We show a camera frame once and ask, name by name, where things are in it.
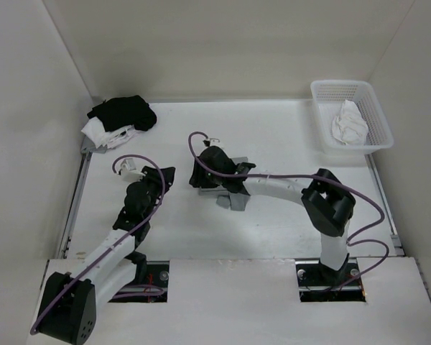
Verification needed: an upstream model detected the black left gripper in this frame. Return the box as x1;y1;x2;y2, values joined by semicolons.
136;167;175;220

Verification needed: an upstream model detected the grey tank top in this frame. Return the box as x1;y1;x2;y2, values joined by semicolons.
197;157;250;211

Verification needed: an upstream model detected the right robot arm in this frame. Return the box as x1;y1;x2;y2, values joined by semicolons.
189;146;356;285

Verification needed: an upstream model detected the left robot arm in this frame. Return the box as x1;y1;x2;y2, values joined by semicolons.
30;167;175;344

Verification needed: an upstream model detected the white folded tank top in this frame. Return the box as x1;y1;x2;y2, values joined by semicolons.
81;117;139;149

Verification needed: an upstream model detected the black folded tank top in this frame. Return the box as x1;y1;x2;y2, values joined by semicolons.
87;95;157;132

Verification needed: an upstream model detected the white crumpled tank top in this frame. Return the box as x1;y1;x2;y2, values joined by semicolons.
331;100;369;146

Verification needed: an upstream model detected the white plastic mesh basket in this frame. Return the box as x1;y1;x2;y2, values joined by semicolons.
310;80;394;155

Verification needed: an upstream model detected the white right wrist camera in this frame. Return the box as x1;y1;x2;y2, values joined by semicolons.
203;137;224;150

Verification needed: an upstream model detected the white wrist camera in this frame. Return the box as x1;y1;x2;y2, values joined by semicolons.
203;137;224;150
119;158;144;182

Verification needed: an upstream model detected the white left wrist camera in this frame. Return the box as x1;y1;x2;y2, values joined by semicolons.
119;158;144;182

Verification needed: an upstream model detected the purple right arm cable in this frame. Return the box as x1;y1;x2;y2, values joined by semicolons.
187;131;389;290

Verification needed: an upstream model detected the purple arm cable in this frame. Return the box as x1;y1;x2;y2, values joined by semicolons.
187;131;389;290
29;154;168;335

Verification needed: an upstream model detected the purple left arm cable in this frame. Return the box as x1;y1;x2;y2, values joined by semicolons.
29;154;168;335

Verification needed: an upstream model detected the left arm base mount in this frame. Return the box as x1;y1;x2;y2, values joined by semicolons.
110;252;170;303

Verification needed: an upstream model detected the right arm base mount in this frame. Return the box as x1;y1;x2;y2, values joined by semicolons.
295;259;366;303

